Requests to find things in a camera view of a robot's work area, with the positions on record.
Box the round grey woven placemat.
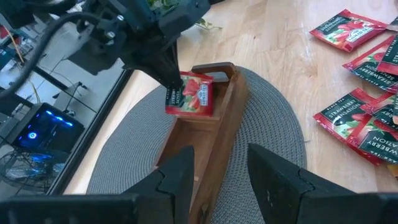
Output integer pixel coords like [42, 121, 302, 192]
[86, 65, 307, 224]

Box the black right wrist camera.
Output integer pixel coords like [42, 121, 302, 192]
[157, 0, 213, 40]

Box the yellow floor cable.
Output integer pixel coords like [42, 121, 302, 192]
[3, 25, 25, 65]

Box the green leafy plant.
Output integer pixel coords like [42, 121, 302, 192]
[146, 0, 223, 32]

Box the black computer case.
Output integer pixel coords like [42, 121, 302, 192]
[11, 102, 85, 154]

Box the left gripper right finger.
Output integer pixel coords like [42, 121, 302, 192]
[248, 143, 314, 224]

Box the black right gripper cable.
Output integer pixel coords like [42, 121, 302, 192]
[0, 11, 105, 101]

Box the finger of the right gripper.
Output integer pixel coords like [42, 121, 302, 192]
[161, 40, 185, 91]
[124, 54, 170, 86]

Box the wooden three-compartment tray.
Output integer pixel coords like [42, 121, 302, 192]
[154, 61, 250, 224]

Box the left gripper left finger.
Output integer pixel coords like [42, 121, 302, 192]
[123, 145, 195, 224]

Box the black aluminium table frame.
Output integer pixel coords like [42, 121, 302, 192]
[45, 67, 135, 196]

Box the black wire floor fan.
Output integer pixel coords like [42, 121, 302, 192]
[0, 148, 65, 195]

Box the beige vanilla cinnamon tea bag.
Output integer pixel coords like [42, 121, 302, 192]
[386, 16, 398, 32]

